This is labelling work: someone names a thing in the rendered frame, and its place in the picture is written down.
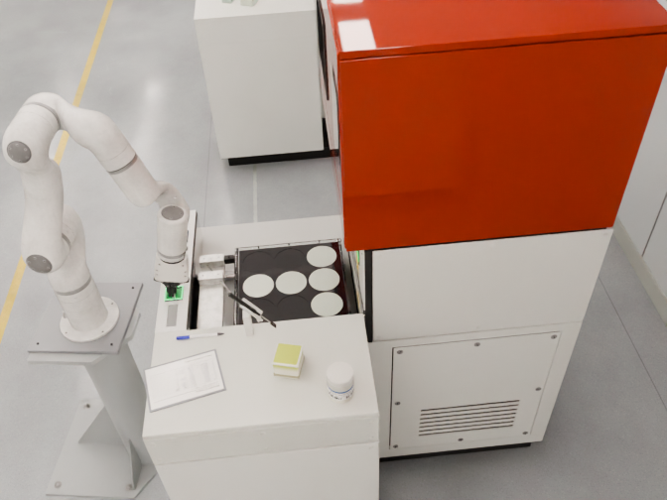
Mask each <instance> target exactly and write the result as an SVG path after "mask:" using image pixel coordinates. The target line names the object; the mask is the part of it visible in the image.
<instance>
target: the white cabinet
mask: <svg viewBox="0 0 667 500"><path fill-rule="evenodd" d="M155 467H156V469H157V471H158V473H159V476H160V478H161V480H162V482H163V484H164V486H165V489H166V491H167V493H168V495H169V497H170V499H171V500H379V441H369V442H360V443H350V444H340V445H331V446H321V447H311V448H302V449H292V450H283V451H273V452H263V453H254V454H244V455H235V456H226V457H216V458H206V459H197V460H187V461H177V462H168V463H158V464H155Z"/></svg>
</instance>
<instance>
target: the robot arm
mask: <svg viewBox="0 0 667 500"><path fill-rule="evenodd" d="M60 130H64V131H67V132H68V133H69V135H70V136H71V137H72V138H73V139H74V140H75V141H76V142H77V143H78V144H79V145H80V146H81V147H84V148H86V149H88V150H89V151H90V152H92V154H93V155H94V156H95V157H96V159H97V160H98V161H99V163H100V164H101V165H102V167H103V168H104V169H105V171H107V172H108V174H109V175H110V176H111V177H112V179H113V180H114V181H115V183H116V184H117V185H118V186H119V188H120V189H121V190H122V192H123V193H124V194H125V195H126V197H127V198H128V199H129V200H130V201H131V202H132V203H133V204H134V205H136V206H138V207H146V206H149V205H150V204H152V203H153V202H154V201H156V203H157V204H158V205H159V206H160V207H161V208H160V209H159V210H158V212H157V253H156V258H155V270H154V281H156V282H161V283H162V284H163V285H165V287H166V288H167V293H169V297H170V296H171V293H172V298H173V297H174V294H176V293H177V287H178V286H179V285H180V284H182V283H188V282H189V281H190V278H189V271H190V264H189V256H188V252H187V251H188V250H189V246H187V236H188V224H189V219H190V208H189V206H188V204H187V202H186V201H185V199H184V198H183V196H182V195H181V193H180V192H179V191H178V190H177V188H176V187H175V186H173V185H172V184H170V183H168V182H163V181H155V179H154V178H153V177H152V175H151V174H150V172H149V171H148V169H147V168H146V166H145V165H144V163H143V162H142V161H141V159H140V158H139V156H138V155H137V153H136V152H135V150H134V149H133V148H132V146H131V145H130V143H129V142H128V140H127V139H126V138H125V136H124V135H123V133H122V132H121V130H120V129H119V128H118V126H117V125H116V124H115V122H114V121H113V120H112V119H111V118H109V117H108V116H107V115H105V114H103V113H100V112H97V111H93V110H88V109H82V108H78V107H75V106H73V105H71V104H69V103H68V102H66V101H65V100H64V99H63V98H62V97H60V96H59V95H57V94H55V93H52V92H40V93H36V94H34V95H32V96H30V97H29V98H28V99H27V100H26V101H25V103H24V104H23V105H22V107H21V108H20V110H19V111H18V113H17V114H16V116H15V117H14V119H13V120H12V122H11V123H10V125H9V126H8V128H7V130H6V131H5V134H4V136H3V142H2V149H3V154H4V157H5V159H6V161H7V162H8V163H9V164H10V165H11V166H13V167H15V168H16V169H17V170H18V171H19V173H20V175H21V179H22V184H23V190H24V195H25V211H24V220H23V229H22V239H21V252H22V257H23V260H24V262H25V264H26V265H27V266H28V267H29V268H30V269H31V270H33V271H35V272H37V273H41V274H47V276H48V280H49V283H50V285H51V287H52V289H53V291H54V293H55V295H56V296H57V298H58V300H59V302H60V304H61V306H62V308H63V310H64V311H63V317H62V319H61V322H60V328H61V332H62V334H63V335H64V337H65V338H67V339H68V340H71V341H74V342H90V341H93V340H96V339H98V338H100V337H102V336H104V335H105V334H107V333H108V332H109V331H110V330H111V329H112V328H113V327H114V326H115V325H116V323H117V321H118V320H119V308H118V305H117V304H116V303H115V302H114V301H112V300H111V299H109V298H106V297H102V296H101V295H100V293H99V290H98V289H97V287H96V285H95V283H94V280H93V278H92V276H91V274H90V271H89V269H88V267H87V265H86V260H85V236H84V228H83V224H82V221H81V219H80V217H79V215H78V213H77V212H76V211H75V210H74V209H73V208H72V207H71V206H69V205H67V204H64V186H63V178H62V172H61V169H60V167H59V165H58V163H57V162H56V161H54V160H53V159H51V158H49V150H50V145H51V143H52V140H53V139H54V137H55V135H56V133H57V132H58V131H60ZM172 282H173V283H172Z"/></svg>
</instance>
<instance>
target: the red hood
mask: <svg viewBox="0 0 667 500"><path fill-rule="evenodd" d="M316 1H317V18H318V34H319V51H320V67H321V84H322V97H323V104H324V111H325V116H326V123H327V130H328V137H329V144H330V150H331V157H332V164H333V176H334V183H335V190H336V197H337V203H338V210H339V217H340V224H341V230H342V237H343V244H344V248H345V249H346V252H349V251H359V250H370V249H381V248H392V247H402V246H413V245H424V244H435V243H445V242H456V241H467V240H477V239H488V238H498V237H509V236H520V235H531V234H541V233H552V232H563V231H574V230H584V229H595V228H606V227H613V225H614V222H615V219H616V216H617V213H618V210H619V207H620V204H621V201H622V198H623V195H624V192H625V189H626V186H627V183H628V180H629V177H630V174H631V171H632V168H633V165H634V162H635V160H636V157H637V154H638V151H639V148H640V145H641V142H642V139H643V136H644V133H645V130H646V127H647V124H648V121H649V118H650V115H651V112H652V109H653V106H654V103H655V100H656V97H657V94H658V91H659V88H660V85H661V82H662V79H663V76H664V73H665V70H666V67H667V10H666V9H665V8H664V7H663V6H662V5H661V4H660V3H659V2H658V1H657V0H316Z"/></svg>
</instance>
